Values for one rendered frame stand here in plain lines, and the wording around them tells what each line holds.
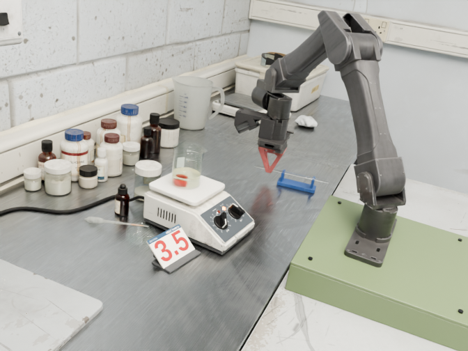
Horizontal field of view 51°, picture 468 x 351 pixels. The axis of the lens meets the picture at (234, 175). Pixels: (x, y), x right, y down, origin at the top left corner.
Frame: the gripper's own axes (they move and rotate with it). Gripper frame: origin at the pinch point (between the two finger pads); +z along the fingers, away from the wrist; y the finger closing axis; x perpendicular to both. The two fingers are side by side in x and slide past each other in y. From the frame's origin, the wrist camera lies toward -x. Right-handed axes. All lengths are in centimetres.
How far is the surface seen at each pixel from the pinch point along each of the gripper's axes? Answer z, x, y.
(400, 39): -28, 29, -102
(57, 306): 2, -18, 67
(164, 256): 1.9, -8.8, 47.6
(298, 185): 2.3, 8.4, 0.9
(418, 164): 24, 50, -104
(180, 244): 1.5, -7.8, 42.9
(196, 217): -2.8, -6.2, 39.1
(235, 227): -0.1, 0.7, 34.3
